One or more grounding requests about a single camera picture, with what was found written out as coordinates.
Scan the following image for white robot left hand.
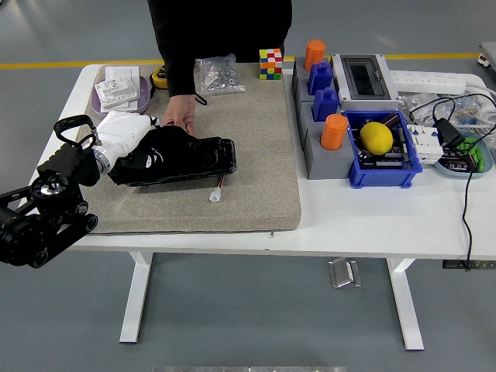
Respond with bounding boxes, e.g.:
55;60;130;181
94;110;163;171

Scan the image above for person's right hand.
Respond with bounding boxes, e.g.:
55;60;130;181
162;95;198;137

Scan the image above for black glossy panel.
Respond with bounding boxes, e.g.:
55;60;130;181
127;136;238;188

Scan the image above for purple oval tray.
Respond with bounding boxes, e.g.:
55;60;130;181
90;75;152;117

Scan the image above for yellow tape measure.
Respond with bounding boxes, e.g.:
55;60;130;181
150;66;168;91

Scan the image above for clear bag of screws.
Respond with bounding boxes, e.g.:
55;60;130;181
195;53;247;96

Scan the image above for grey-brown mat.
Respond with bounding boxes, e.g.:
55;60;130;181
77;63;302;236

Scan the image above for person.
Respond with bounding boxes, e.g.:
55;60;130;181
146;0;293;137

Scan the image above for colourful puzzle cube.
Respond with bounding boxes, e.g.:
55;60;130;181
259;48;284;81

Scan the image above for grey peg base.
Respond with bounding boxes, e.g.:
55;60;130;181
298;102;356;181
291;57;338;106

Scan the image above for blue square peg block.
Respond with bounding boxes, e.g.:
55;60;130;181
312;88;341;123
308;61;335;97

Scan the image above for orange cylinder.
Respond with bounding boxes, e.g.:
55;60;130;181
319;114;350;151
304;40;327;72

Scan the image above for white table leg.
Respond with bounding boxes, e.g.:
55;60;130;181
386;258;425;352
119;251;154;344

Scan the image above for yellow lemon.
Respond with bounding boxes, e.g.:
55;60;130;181
360;122;394;157

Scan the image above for blue plastic bin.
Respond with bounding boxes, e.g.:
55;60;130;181
343;110;424;190

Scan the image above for clear bags of small parts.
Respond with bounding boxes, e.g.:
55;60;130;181
398;92;496;133

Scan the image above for white terminal block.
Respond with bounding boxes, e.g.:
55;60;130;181
406;125;445;165

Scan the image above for white power strip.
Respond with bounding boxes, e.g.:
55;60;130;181
388;70;468;95

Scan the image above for black power adapter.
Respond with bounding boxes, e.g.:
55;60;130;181
432;118;466;149

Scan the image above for dark electronic modules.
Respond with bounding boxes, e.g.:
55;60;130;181
441;150;480;173

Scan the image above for light blue dish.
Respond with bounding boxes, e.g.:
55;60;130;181
433;129;494;181

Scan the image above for green connector block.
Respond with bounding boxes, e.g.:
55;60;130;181
455;137;487;174

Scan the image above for black under-table control box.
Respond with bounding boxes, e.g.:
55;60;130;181
443;260;496;271

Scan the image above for white cart edge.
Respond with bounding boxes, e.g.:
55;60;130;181
477;42;496;75

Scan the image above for white wall switch plate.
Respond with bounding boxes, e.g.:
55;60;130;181
94;77;140;110
99;97;140;114
104;65;141;88

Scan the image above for white plug with wires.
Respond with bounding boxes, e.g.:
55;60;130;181
208;174;227;204

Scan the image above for white electrical enclosure box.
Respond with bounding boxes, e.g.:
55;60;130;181
331;53;401;114

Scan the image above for silver metal floor bracket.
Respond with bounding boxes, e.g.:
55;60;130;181
328;257;363;290

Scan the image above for black power cable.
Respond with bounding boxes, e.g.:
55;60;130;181
408;93;496;273

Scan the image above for thick white cord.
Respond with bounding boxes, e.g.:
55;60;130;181
463;74;496;137

